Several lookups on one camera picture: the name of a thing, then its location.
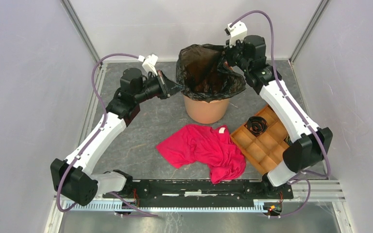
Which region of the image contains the dark green bag roll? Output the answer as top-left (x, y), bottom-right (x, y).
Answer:
top-left (284, 135), bottom-right (292, 146)

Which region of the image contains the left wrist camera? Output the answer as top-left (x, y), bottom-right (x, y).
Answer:
top-left (138, 53), bottom-right (158, 76)

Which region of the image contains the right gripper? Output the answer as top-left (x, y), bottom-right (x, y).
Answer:
top-left (224, 35), bottom-right (251, 72)

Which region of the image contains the black trash bag roll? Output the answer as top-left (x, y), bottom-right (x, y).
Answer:
top-left (244, 116), bottom-right (268, 137)

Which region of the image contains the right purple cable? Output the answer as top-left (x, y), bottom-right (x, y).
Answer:
top-left (229, 9), bottom-right (332, 218)

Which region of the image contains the orange trash bin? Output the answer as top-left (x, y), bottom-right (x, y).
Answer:
top-left (183, 96), bottom-right (230, 124)

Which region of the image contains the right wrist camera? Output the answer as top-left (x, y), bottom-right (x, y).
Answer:
top-left (225, 21), bottom-right (247, 48)

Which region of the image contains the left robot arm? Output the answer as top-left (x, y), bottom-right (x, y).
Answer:
top-left (50, 68), bottom-right (183, 212)

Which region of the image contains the red cloth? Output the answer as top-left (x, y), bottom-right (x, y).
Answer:
top-left (156, 124), bottom-right (246, 184)

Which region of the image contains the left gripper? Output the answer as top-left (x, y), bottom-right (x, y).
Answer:
top-left (135, 70), bottom-right (185, 103)

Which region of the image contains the orange compartment tray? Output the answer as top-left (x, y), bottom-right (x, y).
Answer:
top-left (230, 105), bottom-right (289, 175)

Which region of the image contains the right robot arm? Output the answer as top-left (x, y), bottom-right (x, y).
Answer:
top-left (225, 35), bottom-right (333, 198)

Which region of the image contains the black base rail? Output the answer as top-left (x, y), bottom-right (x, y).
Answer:
top-left (118, 179), bottom-right (294, 208)

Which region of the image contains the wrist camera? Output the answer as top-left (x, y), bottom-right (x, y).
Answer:
top-left (225, 21), bottom-right (247, 48)
top-left (138, 53), bottom-right (158, 76)

